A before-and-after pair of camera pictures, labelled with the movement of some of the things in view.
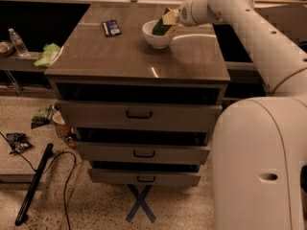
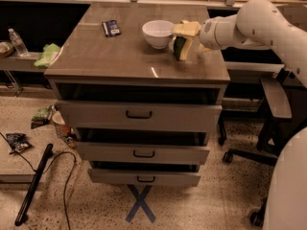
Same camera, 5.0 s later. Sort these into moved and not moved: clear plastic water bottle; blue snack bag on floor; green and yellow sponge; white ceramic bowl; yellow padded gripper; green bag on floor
Moved: yellow padded gripper; green and yellow sponge
Not moved: white ceramic bowl; clear plastic water bottle; blue snack bag on floor; green bag on floor
